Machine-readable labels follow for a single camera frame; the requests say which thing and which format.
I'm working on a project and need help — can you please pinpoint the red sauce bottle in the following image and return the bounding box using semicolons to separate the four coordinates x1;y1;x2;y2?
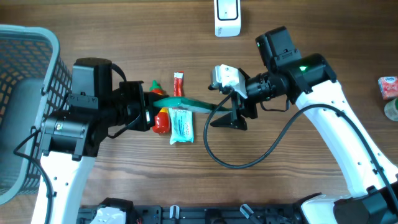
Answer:
150;80;171;134

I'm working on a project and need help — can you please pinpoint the green 3M gloves package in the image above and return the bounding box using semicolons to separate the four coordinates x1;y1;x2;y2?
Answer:
153;96;217;114

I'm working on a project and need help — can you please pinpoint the red stick sachet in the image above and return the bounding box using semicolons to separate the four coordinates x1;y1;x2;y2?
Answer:
174;71;184;96

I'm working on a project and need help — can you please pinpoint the teal wet wipes pack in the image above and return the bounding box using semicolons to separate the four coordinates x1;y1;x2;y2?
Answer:
169;108;194;145

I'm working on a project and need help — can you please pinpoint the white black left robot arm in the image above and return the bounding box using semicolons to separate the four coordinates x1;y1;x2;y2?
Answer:
32;57;163;223

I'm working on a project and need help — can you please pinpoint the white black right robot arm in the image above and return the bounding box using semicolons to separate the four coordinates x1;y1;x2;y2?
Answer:
205;27;397;223

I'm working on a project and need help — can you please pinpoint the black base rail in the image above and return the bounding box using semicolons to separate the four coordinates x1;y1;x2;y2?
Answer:
76;198;307;224

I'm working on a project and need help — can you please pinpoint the white barcode scanner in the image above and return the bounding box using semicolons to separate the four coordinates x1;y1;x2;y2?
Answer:
213;0;241;37

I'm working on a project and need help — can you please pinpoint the grey plastic basket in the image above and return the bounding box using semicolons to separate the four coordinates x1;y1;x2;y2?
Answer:
1;24;72;204

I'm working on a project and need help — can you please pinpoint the red small carton box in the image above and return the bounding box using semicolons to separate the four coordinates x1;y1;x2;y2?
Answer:
378;77;398;100

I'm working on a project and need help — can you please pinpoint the green lid jar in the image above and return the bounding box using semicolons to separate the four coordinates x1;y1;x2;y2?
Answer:
384;98;398;121

